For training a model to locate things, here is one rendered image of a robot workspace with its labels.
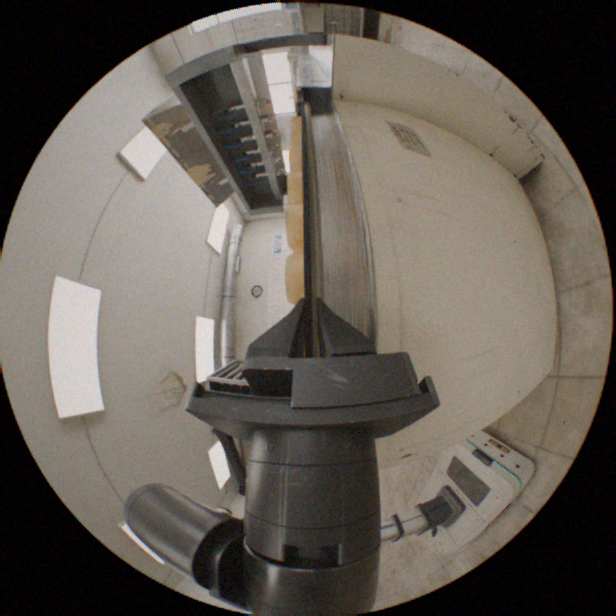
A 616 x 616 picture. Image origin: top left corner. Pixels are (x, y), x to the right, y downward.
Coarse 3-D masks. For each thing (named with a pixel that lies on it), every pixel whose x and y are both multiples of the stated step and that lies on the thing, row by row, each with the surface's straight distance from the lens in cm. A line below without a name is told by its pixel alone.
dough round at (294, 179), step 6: (288, 174) 23; (294, 174) 22; (300, 174) 22; (288, 180) 22; (294, 180) 21; (300, 180) 21; (288, 186) 21; (294, 186) 21; (300, 186) 21; (288, 192) 21; (294, 192) 21; (300, 192) 21; (288, 198) 22; (294, 198) 21; (300, 198) 21; (294, 204) 22; (300, 204) 22
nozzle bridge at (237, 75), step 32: (192, 64) 53; (224, 64) 51; (256, 64) 68; (192, 96) 58; (224, 96) 62; (256, 96) 59; (224, 128) 67; (256, 128) 60; (224, 160) 65; (256, 160) 74; (256, 192) 88
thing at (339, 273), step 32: (320, 96) 57; (320, 128) 37; (320, 160) 28; (320, 192) 23; (352, 192) 24; (320, 224) 21; (352, 224) 21; (320, 256) 19; (352, 256) 19; (320, 288) 18; (352, 288) 18; (352, 320) 18
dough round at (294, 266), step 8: (288, 256) 17; (296, 256) 17; (288, 264) 16; (296, 264) 16; (288, 272) 16; (296, 272) 16; (288, 280) 16; (296, 280) 16; (288, 288) 16; (296, 288) 16; (288, 296) 16; (296, 296) 16
